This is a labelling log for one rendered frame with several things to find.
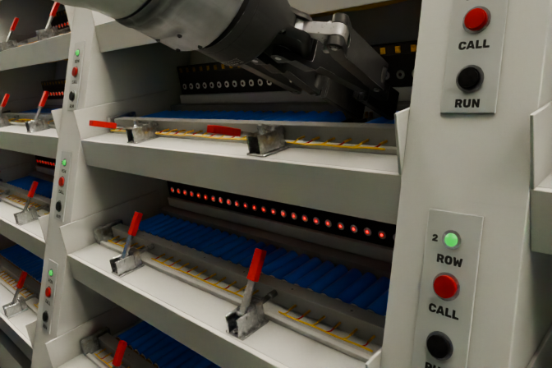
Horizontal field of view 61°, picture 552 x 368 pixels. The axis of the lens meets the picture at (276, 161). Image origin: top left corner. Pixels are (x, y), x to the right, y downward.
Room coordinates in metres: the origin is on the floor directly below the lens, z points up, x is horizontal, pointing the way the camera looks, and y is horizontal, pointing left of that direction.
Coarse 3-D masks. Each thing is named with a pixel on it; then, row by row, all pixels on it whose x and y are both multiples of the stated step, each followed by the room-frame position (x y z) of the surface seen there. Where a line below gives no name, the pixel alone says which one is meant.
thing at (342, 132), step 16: (160, 128) 0.72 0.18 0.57; (176, 128) 0.69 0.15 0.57; (192, 128) 0.66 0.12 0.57; (240, 128) 0.59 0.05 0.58; (256, 128) 0.57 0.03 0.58; (288, 128) 0.53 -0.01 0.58; (304, 128) 0.51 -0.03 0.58; (320, 128) 0.50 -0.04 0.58; (336, 128) 0.48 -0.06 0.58; (352, 128) 0.47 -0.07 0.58; (368, 128) 0.45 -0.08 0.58; (384, 128) 0.44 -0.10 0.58; (304, 144) 0.49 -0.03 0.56; (320, 144) 0.48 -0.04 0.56; (368, 144) 0.46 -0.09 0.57; (384, 144) 0.45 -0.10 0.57
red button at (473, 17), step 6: (468, 12) 0.34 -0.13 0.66; (474, 12) 0.34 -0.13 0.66; (480, 12) 0.34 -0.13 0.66; (468, 18) 0.34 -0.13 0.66; (474, 18) 0.34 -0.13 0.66; (480, 18) 0.34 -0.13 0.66; (486, 18) 0.34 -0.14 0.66; (468, 24) 0.34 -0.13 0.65; (474, 24) 0.34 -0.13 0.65; (480, 24) 0.34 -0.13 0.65
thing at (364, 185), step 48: (144, 96) 0.87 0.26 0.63; (192, 96) 0.87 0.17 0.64; (240, 96) 0.78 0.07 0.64; (288, 96) 0.70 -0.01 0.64; (96, 144) 0.76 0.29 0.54; (144, 144) 0.67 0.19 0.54; (192, 144) 0.62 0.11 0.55; (240, 144) 0.58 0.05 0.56; (240, 192) 0.53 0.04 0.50; (288, 192) 0.48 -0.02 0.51; (336, 192) 0.43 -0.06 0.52; (384, 192) 0.39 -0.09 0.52
